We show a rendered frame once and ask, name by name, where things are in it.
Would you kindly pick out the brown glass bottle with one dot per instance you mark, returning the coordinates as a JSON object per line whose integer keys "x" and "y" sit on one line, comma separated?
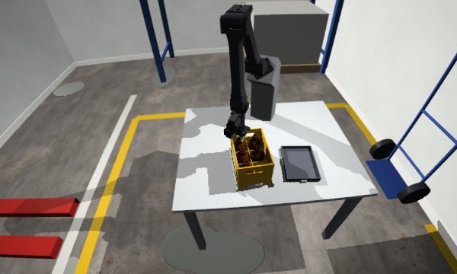
{"x": 253, "y": 142}

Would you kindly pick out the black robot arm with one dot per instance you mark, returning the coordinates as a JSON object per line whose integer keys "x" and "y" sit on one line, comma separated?
{"x": 238, "y": 19}

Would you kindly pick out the yellow crate with cross dividers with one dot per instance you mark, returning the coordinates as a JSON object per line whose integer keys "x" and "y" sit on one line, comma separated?
{"x": 258, "y": 176}

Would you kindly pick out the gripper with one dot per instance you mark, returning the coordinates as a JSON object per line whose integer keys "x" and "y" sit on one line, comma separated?
{"x": 243, "y": 134}

